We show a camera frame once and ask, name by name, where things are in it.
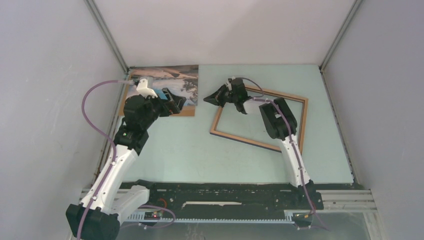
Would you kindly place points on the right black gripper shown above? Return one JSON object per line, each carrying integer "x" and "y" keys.
{"x": 217, "y": 98}

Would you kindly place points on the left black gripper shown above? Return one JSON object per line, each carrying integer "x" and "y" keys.
{"x": 168, "y": 107}

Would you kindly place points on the wooden picture frame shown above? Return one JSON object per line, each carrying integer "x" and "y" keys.
{"x": 250, "y": 129}

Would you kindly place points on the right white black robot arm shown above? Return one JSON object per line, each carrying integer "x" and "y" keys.
{"x": 279, "y": 121}

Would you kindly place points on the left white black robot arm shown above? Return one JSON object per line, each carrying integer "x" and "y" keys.
{"x": 99, "y": 215}

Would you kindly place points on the landscape photo print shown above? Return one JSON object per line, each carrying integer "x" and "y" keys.
{"x": 188, "y": 73}

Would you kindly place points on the brown cardboard backing board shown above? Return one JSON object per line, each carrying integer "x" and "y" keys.
{"x": 187, "y": 112}

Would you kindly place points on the left corner aluminium profile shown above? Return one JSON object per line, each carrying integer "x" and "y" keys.
{"x": 105, "y": 31}

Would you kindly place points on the corner aluminium profile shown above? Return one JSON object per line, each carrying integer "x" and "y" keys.
{"x": 340, "y": 34}
{"x": 105, "y": 31}

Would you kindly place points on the right corner aluminium profile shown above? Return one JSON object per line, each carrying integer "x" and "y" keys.
{"x": 340, "y": 34}

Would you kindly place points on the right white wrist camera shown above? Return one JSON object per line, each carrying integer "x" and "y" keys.
{"x": 232, "y": 81}

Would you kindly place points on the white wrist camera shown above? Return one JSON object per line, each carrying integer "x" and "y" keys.
{"x": 144, "y": 87}
{"x": 232, "y": 81}

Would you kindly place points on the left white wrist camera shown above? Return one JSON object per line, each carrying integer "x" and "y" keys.
{"x": 144, "y": 87}

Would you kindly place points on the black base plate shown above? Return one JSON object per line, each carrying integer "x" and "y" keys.
{"x": 226, "y": 201}

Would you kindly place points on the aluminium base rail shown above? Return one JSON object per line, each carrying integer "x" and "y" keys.
{"x": 337, "y": 198}

